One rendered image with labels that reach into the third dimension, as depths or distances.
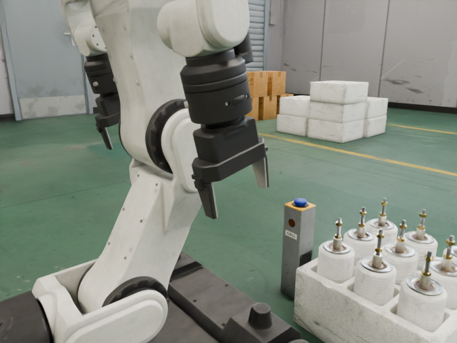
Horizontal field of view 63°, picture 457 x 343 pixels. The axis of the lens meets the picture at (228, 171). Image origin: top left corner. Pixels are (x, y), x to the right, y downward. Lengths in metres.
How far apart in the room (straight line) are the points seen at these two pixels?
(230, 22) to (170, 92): 0.27
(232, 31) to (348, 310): 0.78
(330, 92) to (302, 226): 2.59
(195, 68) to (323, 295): 0.76
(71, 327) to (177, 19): 0.50
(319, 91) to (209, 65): 3.28
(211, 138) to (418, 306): 0.65
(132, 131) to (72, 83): 4.98
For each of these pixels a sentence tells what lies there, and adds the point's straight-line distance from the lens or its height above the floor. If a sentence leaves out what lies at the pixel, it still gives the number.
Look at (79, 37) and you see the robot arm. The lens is 0.94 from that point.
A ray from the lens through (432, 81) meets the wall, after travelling 6.42.
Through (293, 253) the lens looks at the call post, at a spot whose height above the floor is 0.16.
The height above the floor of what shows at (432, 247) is 0.24.
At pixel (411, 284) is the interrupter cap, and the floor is 0.25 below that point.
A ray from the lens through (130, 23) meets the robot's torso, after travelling 0.65.
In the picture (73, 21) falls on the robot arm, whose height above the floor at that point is 0.83.
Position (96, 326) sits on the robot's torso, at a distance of 0.72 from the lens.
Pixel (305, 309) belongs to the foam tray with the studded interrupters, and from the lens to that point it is 1.15.
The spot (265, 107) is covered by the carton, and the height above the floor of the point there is 0.16.
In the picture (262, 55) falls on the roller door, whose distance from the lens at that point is 7.56.
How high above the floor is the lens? 0.75
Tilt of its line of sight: 17 degrees down
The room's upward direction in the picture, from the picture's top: straight up
